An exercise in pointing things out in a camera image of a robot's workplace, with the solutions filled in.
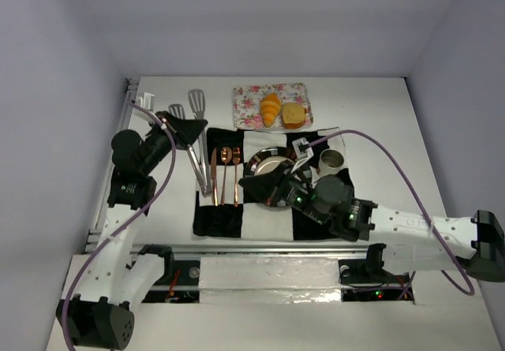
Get orange croissant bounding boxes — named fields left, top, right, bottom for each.
left=260, top=93, right=282, bottom=128

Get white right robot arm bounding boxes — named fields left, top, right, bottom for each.
left=238, top=166, right=504, bottom=282

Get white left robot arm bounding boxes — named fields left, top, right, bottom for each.
left=57, top=110, right=208, bottom=350

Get grey ceramic cup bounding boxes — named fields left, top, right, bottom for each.
left=317, top=149, right=346, bottom=177

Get copper spoon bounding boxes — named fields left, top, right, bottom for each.
left=219, top=147, right=232, bottom=205

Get copper fork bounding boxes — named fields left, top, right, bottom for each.
left=232, top=147, right=241, bottom=207

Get floral rectangular tray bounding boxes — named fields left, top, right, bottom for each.
left=232, top=83, right=313, bottom=130

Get black white checkered cloth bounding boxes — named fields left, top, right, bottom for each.
left=193, top=127, right=339, bottom=242

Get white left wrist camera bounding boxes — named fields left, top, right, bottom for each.
left=135, top=92, right=155, bottom=111

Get copper knife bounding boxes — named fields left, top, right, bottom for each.
left=211, top=148, right=219, bottom=206

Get black rimmed beige plate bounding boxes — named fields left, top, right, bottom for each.
left=242, top=147, right=296, bottom=207

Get brown bread slice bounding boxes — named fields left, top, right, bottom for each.
left=282, top=103, right=307, bottom=129

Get silver metal tongs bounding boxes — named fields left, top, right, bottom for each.
left=167, top=88, right=214, bottom=198

